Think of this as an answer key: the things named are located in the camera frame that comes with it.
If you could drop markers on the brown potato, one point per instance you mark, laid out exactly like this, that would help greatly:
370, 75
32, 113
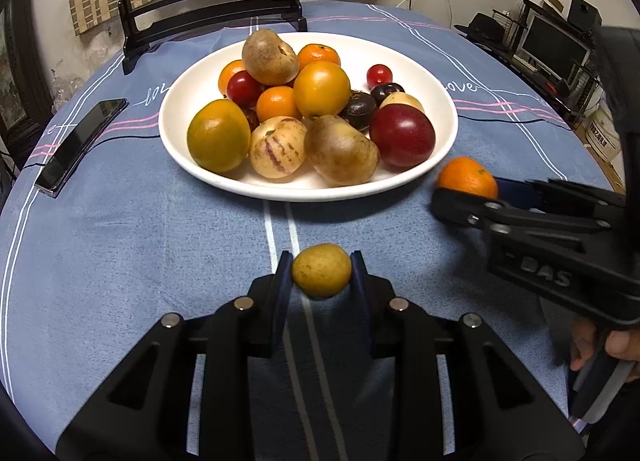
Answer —
340, 150

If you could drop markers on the black smartphone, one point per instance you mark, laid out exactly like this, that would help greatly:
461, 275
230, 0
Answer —
80, 146

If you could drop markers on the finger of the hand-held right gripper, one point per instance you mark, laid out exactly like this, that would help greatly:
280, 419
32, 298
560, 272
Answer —
520, 191
460, 208

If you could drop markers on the black computer monitor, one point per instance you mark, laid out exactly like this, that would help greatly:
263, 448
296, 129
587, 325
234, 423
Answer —
552, 48

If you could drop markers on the white plate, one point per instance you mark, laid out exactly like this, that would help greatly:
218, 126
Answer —
200, 81

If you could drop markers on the red plum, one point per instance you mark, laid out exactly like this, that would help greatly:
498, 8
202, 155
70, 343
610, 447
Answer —
402, 136

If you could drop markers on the red cherry tomato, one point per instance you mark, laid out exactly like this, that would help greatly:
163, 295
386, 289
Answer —
379, 75

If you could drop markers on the beige pepino melon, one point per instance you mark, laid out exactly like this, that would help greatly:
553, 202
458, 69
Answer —
402, 101

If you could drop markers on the smooth orange round fruit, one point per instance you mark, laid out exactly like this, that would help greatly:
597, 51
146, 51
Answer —
230, 73

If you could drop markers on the dark purple plum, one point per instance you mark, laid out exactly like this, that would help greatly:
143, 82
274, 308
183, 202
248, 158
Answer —
387, 91

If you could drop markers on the yellow-orange persimmon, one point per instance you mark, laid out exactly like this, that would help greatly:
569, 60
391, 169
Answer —
321, 88

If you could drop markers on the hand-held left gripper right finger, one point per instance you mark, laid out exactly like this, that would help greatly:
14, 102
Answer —
361, 291

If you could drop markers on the brown-spotted pepino melon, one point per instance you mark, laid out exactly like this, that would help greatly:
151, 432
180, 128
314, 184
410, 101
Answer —
267, 57

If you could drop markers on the dark mangosteen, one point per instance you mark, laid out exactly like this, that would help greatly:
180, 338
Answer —
360, 110
250, 117

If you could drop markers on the black desk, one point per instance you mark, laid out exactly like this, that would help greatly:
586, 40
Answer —
560, 101

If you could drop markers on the person's right hand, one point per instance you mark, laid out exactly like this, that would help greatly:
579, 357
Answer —
582, 341

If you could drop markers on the greenish orange persimmon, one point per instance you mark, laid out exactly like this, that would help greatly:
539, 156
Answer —
218, 136

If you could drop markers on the black speaker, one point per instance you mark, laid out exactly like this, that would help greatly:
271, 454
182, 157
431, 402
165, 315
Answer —
585, 13

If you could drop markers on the black hat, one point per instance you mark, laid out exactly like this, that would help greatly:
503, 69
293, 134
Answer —
482, 28

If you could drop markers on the dark wooden framed picture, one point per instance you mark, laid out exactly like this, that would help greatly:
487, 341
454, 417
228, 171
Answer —
15, 66

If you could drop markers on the small orange mandarin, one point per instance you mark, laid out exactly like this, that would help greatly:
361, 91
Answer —
277, 103

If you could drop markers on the blue striped tablecloth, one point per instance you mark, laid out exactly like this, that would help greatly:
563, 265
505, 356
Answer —
150, 241

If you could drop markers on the large cardboard box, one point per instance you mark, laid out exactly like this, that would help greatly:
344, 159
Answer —
602, 138

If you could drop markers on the orange mandarin with stem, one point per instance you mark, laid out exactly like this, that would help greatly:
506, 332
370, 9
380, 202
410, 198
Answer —
465, 176

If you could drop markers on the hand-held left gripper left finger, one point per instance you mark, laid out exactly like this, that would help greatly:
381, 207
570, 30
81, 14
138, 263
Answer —
282, 291

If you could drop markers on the clear plastic bag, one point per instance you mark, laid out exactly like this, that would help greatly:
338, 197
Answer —
67, 86

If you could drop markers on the striped pepino melon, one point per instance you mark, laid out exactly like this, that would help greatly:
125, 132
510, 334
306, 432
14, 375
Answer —
277, 146

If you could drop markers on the small yellow round fruit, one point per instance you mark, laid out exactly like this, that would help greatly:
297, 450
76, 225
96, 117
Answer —
321, 271

